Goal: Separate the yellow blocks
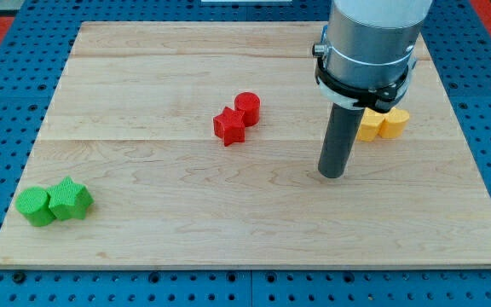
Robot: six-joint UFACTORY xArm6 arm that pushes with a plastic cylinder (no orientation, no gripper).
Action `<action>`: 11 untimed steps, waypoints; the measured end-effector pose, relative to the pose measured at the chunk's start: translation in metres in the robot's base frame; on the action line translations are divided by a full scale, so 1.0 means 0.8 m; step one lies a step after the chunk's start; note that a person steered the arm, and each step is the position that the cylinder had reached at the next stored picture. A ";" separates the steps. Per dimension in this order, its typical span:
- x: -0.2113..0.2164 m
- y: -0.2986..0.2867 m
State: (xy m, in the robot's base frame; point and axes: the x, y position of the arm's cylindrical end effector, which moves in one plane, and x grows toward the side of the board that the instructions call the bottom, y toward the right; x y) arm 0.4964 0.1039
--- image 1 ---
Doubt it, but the yellow cylinder block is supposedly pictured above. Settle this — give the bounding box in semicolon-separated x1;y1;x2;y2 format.
378;107;410;139

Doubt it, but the wooden board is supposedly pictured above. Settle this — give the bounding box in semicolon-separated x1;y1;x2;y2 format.
0;22;491;270

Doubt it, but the yellow star block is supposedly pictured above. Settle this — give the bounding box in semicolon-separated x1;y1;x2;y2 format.
355;108;384;142

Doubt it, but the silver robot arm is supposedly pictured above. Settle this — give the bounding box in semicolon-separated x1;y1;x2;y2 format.
324;0;432;89

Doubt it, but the red star block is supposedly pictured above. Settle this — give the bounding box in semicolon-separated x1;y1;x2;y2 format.
213;107;245;147

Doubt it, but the green star block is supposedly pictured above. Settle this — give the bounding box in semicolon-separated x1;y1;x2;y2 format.
47;177;94;221

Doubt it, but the green cylinder block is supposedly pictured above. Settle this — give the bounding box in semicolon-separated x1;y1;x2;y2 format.
15;187;56;227

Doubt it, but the black and white mounting ring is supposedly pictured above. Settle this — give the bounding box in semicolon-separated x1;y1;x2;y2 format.
312;41;418;114

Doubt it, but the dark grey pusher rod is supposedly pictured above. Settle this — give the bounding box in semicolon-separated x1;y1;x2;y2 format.
318;104;364;178

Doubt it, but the red cylinder block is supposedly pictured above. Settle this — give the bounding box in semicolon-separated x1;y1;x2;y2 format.
234;92;261;127

